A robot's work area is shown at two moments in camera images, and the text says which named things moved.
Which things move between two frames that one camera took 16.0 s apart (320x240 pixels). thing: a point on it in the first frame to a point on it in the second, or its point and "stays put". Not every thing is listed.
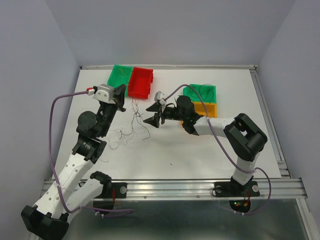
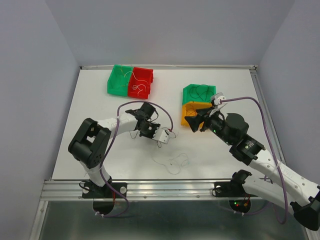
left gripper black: x=119 y=96 to x=155 y=126
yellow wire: x=122 y=72 stays put
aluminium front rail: x=281 y=188 stays put
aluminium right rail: x=270 y=123 stays put
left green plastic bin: x=119 y=75 stays put
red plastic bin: x=139 y=84 stays put
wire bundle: x=118 y=138 to x=158 y=141
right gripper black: x=154 y=120 to x=195 y=121
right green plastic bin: x=207 y=93 stays put
